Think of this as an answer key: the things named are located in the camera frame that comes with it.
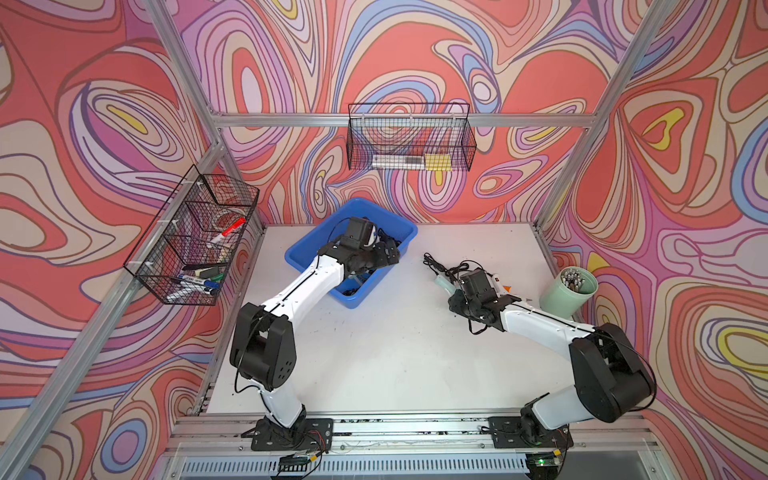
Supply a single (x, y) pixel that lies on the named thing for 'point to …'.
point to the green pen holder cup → (572, 287)
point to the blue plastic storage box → (365, 290)
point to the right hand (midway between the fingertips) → (456, 309)
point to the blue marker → (207, 283)
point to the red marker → (229, 230)
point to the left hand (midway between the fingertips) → (389, 256)
